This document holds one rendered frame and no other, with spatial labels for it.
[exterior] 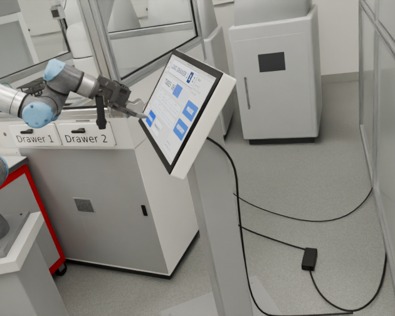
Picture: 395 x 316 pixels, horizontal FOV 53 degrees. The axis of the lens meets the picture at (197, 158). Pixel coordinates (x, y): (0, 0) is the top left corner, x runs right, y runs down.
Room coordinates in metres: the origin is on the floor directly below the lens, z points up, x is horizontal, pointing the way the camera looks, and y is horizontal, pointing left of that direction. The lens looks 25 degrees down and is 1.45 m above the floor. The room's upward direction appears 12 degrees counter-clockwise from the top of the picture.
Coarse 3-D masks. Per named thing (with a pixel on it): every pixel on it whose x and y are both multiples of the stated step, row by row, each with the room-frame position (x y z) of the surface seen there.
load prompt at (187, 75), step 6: (174, 60) 1.43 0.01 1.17; (174, 66) 1.39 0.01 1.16; (180, 66) 1.34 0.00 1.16; (186, 66) 1.28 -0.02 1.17; (174, 72) 1.36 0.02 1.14; (180, 72) 1.31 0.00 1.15; (186, 72) 1.25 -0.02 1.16; (192, 72) 1.20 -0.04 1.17; (198, 72) 1.16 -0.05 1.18; (180, 78) 1.28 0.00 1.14; (186, 78) 1.23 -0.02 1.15; (192, 78) 1.18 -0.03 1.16; (186, 84) 1.20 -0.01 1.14; (192, 84) 1.15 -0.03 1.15
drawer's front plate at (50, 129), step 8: (16, 128) 1.88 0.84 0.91; (24, 128) 1.86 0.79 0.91; (32, 128) 1.83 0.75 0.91; (40, 128) 1.81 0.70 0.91; (48, 128) 1.79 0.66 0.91; (24, 136) 1.87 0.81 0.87; (32, 136) 1.84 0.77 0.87; (40, 136) 1.82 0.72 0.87; (56, 136) 1.77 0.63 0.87; (16, 144) 1.90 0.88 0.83; (24, 144) 1.88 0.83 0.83; (32, 144) 1.85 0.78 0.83; (40, 144) 1.83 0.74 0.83; (48, 144) 1.80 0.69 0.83; (56, 144) 1.78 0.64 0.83
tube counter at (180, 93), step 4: (172, 84) 1.32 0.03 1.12; (176, 84) 1.28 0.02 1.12; (172, 88) 1.30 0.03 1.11; (176, 88) 1.26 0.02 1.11; (180, 88) 1.23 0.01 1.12; (184, 88) 1.20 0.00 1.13; (172, 92) 1.28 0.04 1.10; (176, 92) 1.24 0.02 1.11; (180, 92) 1.21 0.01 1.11; (184, 92) 1.18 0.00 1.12; (188, 92) 1.15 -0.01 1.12; (176, 96) 1.23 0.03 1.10; (180, 96) 1.20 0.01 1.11; (184, 96) 1.16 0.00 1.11; (180, 100) 1.18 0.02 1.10; (184, 100) 1.14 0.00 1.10
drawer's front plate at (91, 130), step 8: (64, 128) 1.74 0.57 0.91; (72, 128) 1.72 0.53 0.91; (88, 128) 1.68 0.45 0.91; (96, 128) 1.66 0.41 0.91; (64, 136) 1.75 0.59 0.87; (72, 136) 1.73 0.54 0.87; (80, 136) 1.70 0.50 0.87; (88, 136) 1.68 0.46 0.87; (96, 136) 1.66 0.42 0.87; (104, 136) 1.64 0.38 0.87; (112, 136) 1.63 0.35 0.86; (64, 144) 1.76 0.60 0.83; (72, 144) 1.73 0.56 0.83; (80, 144) 1.71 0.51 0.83; (88, 144) 1.69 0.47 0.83; (96, 144) 1.67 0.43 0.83; (104, 144) 1.65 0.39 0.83; (112, 144) 1.63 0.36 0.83
